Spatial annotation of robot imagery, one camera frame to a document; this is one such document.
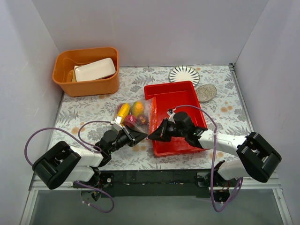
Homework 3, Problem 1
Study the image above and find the striped round plate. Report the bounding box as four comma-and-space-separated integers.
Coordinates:
169, 66, 200, 86

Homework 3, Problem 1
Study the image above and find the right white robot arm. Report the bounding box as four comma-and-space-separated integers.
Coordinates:
148, 112, 282, 186

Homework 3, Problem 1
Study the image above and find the orange plastic tub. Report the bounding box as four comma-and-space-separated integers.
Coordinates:
52, 47, 120, 97

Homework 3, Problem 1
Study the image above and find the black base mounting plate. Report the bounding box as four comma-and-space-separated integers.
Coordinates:
73, 169, 242, 203

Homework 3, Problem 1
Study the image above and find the white rectangular dish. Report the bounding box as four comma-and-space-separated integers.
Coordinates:
72, 58, 116, 82

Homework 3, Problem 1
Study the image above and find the red apple toy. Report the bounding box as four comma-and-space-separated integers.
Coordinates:
124, 114, 137, 128

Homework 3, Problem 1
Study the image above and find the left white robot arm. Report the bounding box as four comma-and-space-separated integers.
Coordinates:
32, 126, 148, 190

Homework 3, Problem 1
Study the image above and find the yellow corn cob toy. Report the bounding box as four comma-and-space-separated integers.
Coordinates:
117, 103, 130, 119

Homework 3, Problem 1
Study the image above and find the yellow item in tub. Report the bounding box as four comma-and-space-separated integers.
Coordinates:
67, 66, 78, 83

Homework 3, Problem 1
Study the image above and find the clear zip top bag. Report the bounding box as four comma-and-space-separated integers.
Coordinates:
111, 98, 157, 135

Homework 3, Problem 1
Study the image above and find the speckled grey round dish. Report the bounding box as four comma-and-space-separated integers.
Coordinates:
195, 84, 217, 103

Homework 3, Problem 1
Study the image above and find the red plastic tray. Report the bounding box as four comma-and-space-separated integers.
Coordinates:
144, 81, 207, 157

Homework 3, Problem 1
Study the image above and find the dark purple fruit toy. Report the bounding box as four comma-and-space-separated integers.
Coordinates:
137, 114, 149, 126

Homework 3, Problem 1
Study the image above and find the yellow orange mango toy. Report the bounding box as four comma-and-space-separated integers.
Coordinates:
131, 101, 144, 117

